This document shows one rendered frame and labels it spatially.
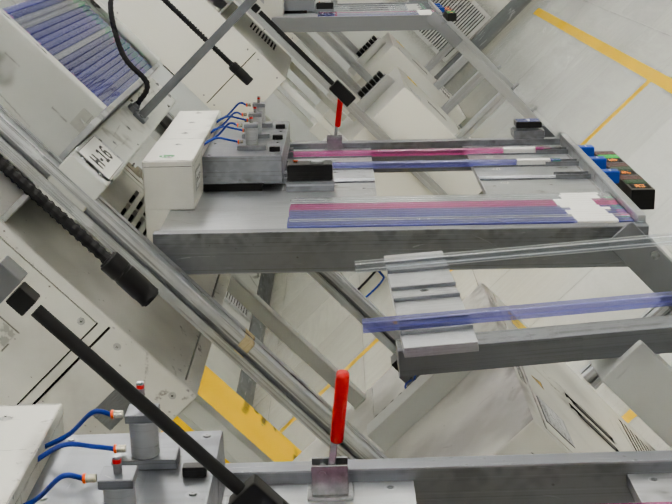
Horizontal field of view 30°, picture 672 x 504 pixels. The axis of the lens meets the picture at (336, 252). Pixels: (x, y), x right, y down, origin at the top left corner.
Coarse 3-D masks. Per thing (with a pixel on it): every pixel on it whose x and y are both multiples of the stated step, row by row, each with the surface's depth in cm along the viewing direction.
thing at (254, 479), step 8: (248, 480) 70; (256, 480) 70; (248, 488) 69; (256, 488) 69; (264, 488) 70; (232, 496) 70; (240, 496) 70; (248, 496) 70; (256, 496) 70; (264, 496) 70; (272, 496) 70; (280, 496) 71
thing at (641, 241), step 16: (592, 240) 144; (608, 240) 144; (624, 240) 143; (640, 240) 143; (656, 240) 143; (416, 256) 144; (432, 256) 144; (448, 256) 143; (464, 256) 143; (480, 256) 143; (496, 256) 144; (512, 256) 144; (528, 256) 144
